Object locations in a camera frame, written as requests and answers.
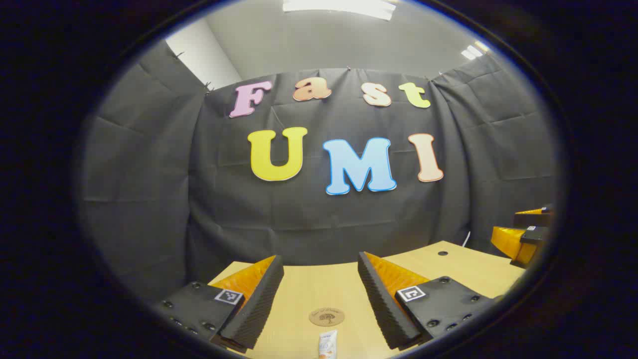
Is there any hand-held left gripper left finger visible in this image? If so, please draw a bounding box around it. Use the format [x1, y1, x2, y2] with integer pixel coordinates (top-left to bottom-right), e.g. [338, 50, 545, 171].
[152, 254, 285, 355]

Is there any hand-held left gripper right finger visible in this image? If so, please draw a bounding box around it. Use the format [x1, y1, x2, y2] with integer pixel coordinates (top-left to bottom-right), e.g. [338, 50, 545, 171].
[358, 251, 501, 351]

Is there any round wooden coaster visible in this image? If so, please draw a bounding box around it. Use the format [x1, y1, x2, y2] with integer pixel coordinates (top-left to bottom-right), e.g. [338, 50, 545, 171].
[308, 307, 345, 328]

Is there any white toothpaste tube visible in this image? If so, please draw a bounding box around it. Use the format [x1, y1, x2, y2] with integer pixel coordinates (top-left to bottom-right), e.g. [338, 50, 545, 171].
[318, 330, 338, 359]

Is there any light wooden desktop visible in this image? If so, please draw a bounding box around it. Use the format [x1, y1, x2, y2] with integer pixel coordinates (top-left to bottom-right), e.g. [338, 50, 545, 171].
[207, 241, 526, 359]

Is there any black backdrop cloth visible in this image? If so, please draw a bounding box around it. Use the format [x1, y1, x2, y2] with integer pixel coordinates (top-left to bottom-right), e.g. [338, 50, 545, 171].
[80, 40, 559, 305]

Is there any small ceiling light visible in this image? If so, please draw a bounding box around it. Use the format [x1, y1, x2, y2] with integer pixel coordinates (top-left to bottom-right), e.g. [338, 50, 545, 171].
[461, 41, 491, 61]

